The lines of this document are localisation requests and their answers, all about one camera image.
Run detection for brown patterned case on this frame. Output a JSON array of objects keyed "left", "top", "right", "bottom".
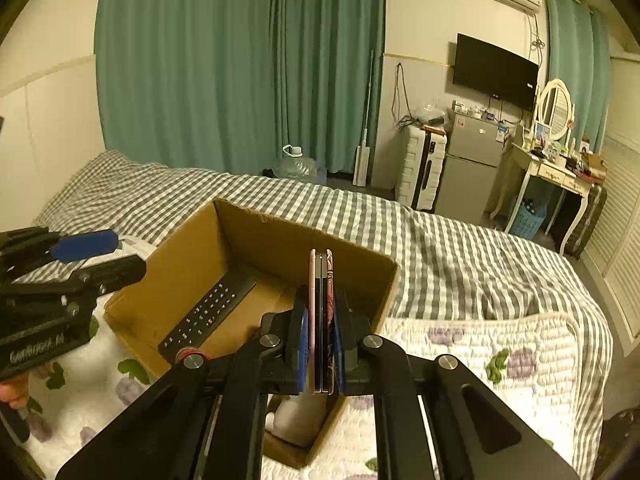
[{"left": 321, "top": 248, "right": 335, "bottom": 393}]

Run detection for black remote control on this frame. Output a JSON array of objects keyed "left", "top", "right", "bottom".
[{"left": 158, "top": 272, "right": 257, "bottom": 356}]

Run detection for grey small fridge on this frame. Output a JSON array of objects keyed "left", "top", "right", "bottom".
[{"left": 434, "top": 108, "right": 510, "bottom": 213}]

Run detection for white louvred wardrobe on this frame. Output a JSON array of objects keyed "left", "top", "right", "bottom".
[{"left": 580, "top": 55, "right": 640, "bottom": 356}]

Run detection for white plastic bottle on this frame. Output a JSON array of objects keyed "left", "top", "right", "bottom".
[{"left": 265, "top": 395, "right": 326, "bottom": 448}]

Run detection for brown cardboard box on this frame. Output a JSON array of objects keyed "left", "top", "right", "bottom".
[{"left": 103, "top": 198, "right": 401, "bottom": 471}]

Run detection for light green window curtain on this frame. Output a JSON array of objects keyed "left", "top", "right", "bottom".
[{"left": 544, "top": 0, "right": 612, "bottom": 153}]

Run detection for dark suitcase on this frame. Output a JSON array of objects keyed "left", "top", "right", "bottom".
[{"left": 565, "top": 182, "right": 608, "bottom": 261}]

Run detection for white flat mop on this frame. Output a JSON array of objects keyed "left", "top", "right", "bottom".
[{"left": 352, "top": 50, "right": 376, "bottom": 187}]

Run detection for clear water jug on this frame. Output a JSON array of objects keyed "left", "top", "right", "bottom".
[{"left": 272, "top": 145, "right": 328, "bottom": 184}]

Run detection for white oval mirror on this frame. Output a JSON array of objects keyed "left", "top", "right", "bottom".
[{"left": 534, "top": 78, "right": 575, "bottom": 143}]

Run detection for white dressing table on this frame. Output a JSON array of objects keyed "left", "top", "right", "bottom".
[{"left": 490, "top": 140, "right": 593, "bottom": 256}]

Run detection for blue basket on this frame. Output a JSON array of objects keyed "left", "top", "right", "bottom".
[{"left": 510, "top": 200, "right": 547, "bottom": 241}]

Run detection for white ribbed suitcase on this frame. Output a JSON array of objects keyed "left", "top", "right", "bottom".
[{"left": 398, "top": 125, "right": 447, "bottom": 211}]

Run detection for hanging wall cables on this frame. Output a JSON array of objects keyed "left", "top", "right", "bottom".
[{"left": 392, "top": 62, "right": 416, "bottom": 128}]

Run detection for black wall television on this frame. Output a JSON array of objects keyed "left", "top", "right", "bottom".
[{"left": 452, "top": 33, "right": 540, "bottom": 112}]

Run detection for person's left hand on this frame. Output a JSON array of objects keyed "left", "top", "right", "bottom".
[{"left": 0, "top": 377, "right": 30, "bottom": 407}]

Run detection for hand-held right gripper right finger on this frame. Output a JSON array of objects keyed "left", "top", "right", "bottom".
[{"left": 332, "top": 287, "right": 581, "bottom": 480}]

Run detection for smartphone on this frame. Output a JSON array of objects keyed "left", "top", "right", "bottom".
[{"left": 308, "top": 248, "right": 323, "bottom": 393}]

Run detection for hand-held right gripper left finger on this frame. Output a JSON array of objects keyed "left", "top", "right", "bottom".
[{"left": 55, "top": 285, "right": 313, "bottom": 480}]

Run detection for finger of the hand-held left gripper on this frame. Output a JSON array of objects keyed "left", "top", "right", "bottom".
[
  {"left": 5, "top": 254, "right": 147, "bottom": 305},
  {"left": 0, "top": 226, "right": 121, "bottom": 277}
]

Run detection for wide green curtain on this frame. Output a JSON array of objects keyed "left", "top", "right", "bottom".
[{"left": 95, "top": 0, "right": 281, "bottom": 176}]

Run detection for grey checked bed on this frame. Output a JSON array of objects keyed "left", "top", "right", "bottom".
[{"left": 32, "top": 150, "right": 615, "bottom": 480}]

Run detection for narrow green curtain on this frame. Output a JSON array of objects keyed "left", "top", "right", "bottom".
[{"left": 272, "top": 0, "right": 387, "bottom": 176}]

